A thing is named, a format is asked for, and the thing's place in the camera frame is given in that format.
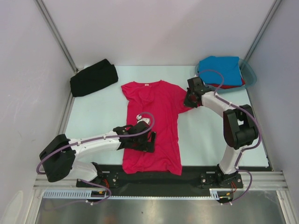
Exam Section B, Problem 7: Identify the pink t shirt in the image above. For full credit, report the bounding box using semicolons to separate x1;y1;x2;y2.
121;80;190;175

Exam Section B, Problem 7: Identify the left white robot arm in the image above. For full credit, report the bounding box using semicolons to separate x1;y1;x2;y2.
37;120;157;187

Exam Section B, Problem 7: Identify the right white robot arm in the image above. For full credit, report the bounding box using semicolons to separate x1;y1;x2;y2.
184;77;259;187

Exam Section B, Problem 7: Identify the red t shirt in basket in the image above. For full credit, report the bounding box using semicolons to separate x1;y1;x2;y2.
209;78;245;89

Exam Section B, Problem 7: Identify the blue t shirt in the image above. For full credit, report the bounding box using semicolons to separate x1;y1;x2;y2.
198;56;243;86

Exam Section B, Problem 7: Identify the teal plastic basket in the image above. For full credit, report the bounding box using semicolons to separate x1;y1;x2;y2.
195;58;257;93

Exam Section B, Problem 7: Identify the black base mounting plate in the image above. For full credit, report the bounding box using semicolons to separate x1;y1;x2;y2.
76;163;273;197

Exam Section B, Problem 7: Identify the folded black t shirt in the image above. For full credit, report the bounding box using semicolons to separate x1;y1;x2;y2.
70;59;119;98

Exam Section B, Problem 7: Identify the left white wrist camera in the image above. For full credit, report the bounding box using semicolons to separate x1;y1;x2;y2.
136;114;150;125

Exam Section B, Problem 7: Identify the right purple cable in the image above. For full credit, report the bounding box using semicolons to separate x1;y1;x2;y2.
195;70;262;206

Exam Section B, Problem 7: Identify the purple cable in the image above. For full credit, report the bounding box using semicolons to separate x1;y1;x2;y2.
36;112;156;207
195;70;262;206

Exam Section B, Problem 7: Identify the right aluminium corner post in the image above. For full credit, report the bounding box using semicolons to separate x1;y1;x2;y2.
244;0;283;61

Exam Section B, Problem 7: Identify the aluminium corner post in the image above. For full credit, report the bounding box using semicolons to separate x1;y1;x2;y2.
34;0;78;73
244;0;283;61

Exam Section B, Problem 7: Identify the right slotted cable duct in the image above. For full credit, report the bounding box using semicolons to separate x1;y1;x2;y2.
210;189;234;200

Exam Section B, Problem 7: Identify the slotted cable duct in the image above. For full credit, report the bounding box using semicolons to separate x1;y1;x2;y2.
43;189;109;199
210;189;234;200

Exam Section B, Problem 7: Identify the left slotted cable duct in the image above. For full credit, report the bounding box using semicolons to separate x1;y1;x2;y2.
43;189;109;199

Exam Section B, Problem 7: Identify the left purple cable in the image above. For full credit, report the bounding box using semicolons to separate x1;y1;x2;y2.
36;112;156;207

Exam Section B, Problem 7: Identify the aluminium front frame rail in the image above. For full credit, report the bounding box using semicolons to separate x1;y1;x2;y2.
33;171;288;191

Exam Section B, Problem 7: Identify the left aluminium corner post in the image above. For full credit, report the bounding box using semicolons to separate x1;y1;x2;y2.
34;0;78;73

